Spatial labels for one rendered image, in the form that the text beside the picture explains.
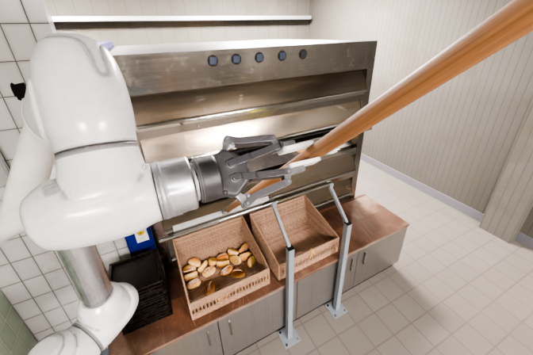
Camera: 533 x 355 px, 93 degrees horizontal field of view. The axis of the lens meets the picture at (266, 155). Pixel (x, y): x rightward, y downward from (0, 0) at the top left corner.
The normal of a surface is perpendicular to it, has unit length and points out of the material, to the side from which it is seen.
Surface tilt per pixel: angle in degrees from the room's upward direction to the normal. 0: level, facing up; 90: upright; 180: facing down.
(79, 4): 90
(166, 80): 90
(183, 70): 90
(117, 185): 55
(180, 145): 70
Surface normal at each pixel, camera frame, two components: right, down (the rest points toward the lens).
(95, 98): 0.66, -0.15
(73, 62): 0.43, -0.25
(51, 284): 0.45, 0.37
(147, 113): 0.42, 0.04
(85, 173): 0.24, -0.14
